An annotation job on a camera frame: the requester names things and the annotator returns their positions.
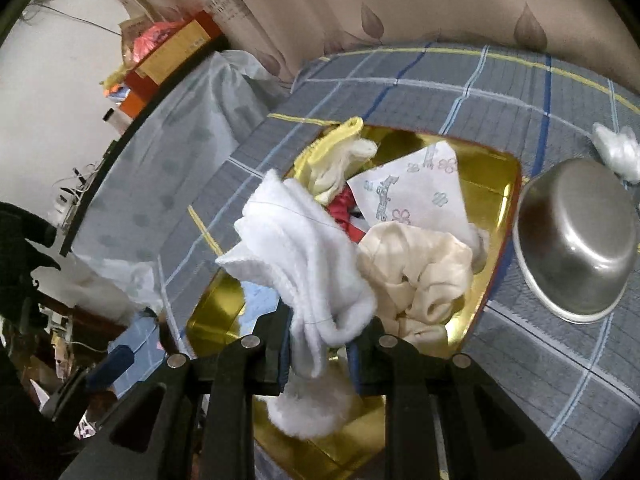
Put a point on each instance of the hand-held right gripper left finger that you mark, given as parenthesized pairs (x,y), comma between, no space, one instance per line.
(220,410)

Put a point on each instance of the white fluffy cloth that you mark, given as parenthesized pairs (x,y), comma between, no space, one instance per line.
(305,250)

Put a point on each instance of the white printed cloth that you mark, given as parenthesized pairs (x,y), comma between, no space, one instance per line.
(415,190)

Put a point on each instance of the red plastic bag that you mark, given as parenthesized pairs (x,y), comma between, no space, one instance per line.
(150,40)

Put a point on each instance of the small orange red box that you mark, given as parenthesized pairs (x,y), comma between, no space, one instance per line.
(137,95)

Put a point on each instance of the red tin box gold inside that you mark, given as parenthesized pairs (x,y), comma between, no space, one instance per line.
(492,200)

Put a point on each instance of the steel bowl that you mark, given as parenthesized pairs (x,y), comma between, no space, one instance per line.
(570,240)

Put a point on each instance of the yellow cloth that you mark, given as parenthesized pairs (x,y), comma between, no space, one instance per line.
(330,150)

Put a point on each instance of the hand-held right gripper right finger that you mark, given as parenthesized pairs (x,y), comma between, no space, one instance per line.
(415,410)

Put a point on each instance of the translucent plastic cover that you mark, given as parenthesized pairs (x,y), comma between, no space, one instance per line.
(190,125)

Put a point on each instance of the cream cloth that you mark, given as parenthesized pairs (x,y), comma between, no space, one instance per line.
(415,270)

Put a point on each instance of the white knotted cloth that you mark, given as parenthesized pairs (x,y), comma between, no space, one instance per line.
(617,147)

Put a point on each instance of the orange cardboard box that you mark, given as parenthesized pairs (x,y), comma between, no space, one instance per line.
(175,45)

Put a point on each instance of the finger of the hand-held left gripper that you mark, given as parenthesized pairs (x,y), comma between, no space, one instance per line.
(112,360)

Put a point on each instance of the beige leaf print curtain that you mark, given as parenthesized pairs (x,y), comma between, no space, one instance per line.
(450,0)

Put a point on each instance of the crumpled white plastic bag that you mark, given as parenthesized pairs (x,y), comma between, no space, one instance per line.
(110,280)

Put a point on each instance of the red cloth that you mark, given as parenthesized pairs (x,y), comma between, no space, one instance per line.
(342,210)

